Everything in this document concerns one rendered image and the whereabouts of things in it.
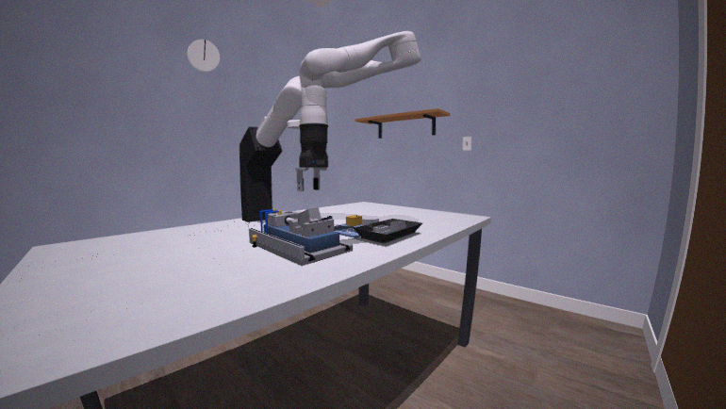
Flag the yellow brass block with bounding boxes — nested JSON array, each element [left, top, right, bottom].
[[346, 215, 362, 226]]

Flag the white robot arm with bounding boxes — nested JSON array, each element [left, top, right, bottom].
[[256, 31, 421, 147]]

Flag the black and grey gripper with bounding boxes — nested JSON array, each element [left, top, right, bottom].
[[287, 105, 328, 191]]

